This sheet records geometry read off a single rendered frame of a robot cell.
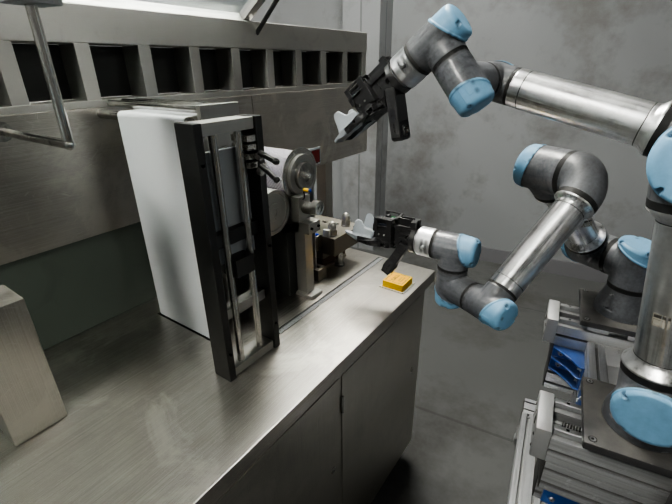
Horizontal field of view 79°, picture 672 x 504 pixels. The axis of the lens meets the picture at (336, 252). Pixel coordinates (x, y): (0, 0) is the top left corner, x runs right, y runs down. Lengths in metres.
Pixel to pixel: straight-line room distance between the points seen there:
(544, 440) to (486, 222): 2.65
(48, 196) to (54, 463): 0.56
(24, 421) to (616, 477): 1.19
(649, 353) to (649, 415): 0.10
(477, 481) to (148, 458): 1.40
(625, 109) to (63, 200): 1.17
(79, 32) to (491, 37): 2.77
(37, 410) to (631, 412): 1.05
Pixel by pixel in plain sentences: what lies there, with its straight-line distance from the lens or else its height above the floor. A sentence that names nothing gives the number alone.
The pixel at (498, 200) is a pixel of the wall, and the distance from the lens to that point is 3.54.
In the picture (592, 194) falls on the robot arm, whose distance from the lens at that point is 1.09.
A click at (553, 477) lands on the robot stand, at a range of 1.21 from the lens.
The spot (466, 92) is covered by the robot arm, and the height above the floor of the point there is 1.48.
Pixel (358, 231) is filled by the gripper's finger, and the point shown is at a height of 1.11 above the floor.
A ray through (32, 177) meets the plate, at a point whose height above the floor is 1.31.
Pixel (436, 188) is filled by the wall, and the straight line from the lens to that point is 3.61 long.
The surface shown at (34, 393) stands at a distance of 0.96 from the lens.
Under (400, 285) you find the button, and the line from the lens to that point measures 1.25.
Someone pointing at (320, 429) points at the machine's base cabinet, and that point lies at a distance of 1.09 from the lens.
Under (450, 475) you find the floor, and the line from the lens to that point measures 1.96.
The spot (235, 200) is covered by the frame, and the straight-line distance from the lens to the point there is 0.86.
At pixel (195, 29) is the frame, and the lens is 1.35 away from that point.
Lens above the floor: 1.52
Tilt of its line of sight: 24 degrees down
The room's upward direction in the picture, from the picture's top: 1 degrees counter-clockwise
